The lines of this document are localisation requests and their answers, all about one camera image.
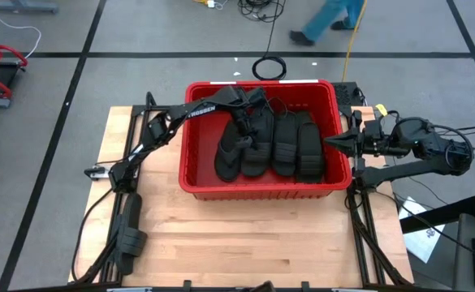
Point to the white tape label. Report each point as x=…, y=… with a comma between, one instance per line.
x=223, y=82
x=298, y=81

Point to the black slide sandal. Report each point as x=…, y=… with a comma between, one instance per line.
x=285, y=158
x=130, y=243
x=257, y=162
x=310, y=162

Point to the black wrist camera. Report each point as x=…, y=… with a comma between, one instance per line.
x=256, y=96
x=372, y=130

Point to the black perforated electronics box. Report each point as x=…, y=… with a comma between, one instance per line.
x=344, y=95

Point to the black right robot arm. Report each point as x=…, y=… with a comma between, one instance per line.
x=407, y=172

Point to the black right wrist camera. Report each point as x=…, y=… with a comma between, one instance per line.
x=372, y=130

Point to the red plastic bin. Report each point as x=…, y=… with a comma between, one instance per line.
x=204, y=178

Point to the person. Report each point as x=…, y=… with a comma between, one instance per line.
x=326, y=20

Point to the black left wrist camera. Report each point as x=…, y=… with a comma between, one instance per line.
x=256, y=96

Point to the black flip-flop white-striped sole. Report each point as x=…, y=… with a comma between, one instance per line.
x=225, y=162

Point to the yellow tag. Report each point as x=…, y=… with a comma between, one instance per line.
x=381, y=109

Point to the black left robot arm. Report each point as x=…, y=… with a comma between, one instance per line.
x=204, y=109

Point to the white paper sheet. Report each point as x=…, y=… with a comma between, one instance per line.
x=421, y=239

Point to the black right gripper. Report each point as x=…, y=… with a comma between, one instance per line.
x=373, y=148

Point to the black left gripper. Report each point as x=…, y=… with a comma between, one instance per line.
x=247, y=113

